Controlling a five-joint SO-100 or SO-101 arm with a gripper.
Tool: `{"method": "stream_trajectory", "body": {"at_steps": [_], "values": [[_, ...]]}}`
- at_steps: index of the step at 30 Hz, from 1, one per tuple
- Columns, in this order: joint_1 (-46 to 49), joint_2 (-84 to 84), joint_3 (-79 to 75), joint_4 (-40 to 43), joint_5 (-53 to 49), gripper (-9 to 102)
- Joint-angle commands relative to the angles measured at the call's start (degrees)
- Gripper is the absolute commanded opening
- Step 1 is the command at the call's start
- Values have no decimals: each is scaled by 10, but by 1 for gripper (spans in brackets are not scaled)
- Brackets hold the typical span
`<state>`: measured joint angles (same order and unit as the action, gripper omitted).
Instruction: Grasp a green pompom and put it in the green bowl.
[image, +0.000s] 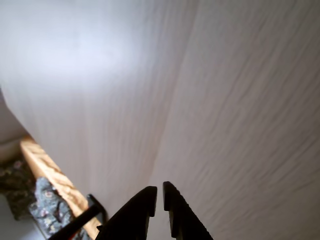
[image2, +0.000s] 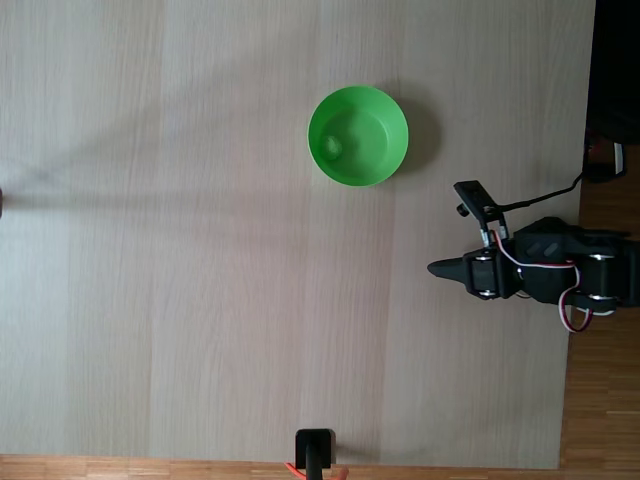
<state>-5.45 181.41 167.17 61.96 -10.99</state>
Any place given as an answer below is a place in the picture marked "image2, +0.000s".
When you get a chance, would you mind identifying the green plastic bowl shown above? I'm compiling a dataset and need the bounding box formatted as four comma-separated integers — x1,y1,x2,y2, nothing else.
306,85,410,188

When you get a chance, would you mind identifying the black table clamp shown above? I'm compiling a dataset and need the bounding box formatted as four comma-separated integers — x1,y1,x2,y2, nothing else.
294,427,336,480

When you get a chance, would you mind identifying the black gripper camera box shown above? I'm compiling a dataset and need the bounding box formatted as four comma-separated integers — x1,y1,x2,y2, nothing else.
452,180,511,242

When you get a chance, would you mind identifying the black camera cable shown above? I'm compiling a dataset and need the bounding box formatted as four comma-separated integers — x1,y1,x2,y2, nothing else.
492,171,586,209

